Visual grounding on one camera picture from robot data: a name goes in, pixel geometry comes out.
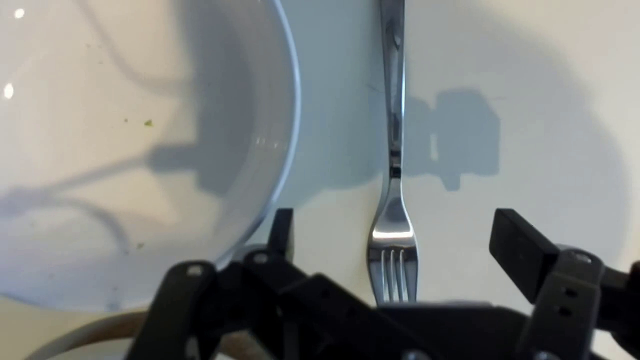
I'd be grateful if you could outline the white ceramic bowl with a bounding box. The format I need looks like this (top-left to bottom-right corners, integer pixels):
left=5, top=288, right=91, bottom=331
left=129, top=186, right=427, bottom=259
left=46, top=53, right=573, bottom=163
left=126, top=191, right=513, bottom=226
left=0, top=0, right=299, bottom=313

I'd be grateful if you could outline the silver fork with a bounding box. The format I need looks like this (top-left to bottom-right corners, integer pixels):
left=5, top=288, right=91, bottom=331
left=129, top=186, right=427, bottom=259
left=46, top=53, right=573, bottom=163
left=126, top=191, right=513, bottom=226
left=368, top=0, right=419, bottom=305

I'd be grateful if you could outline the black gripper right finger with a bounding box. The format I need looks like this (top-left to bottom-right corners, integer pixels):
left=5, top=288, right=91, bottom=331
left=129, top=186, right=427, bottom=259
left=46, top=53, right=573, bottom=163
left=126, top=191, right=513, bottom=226
left=489, top=209, right=640, bottom=360

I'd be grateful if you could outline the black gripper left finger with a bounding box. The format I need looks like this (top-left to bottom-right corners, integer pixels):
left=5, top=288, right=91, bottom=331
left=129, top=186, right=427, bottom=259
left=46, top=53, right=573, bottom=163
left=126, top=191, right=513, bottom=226
left=241, top=209, right=295, bottom=280

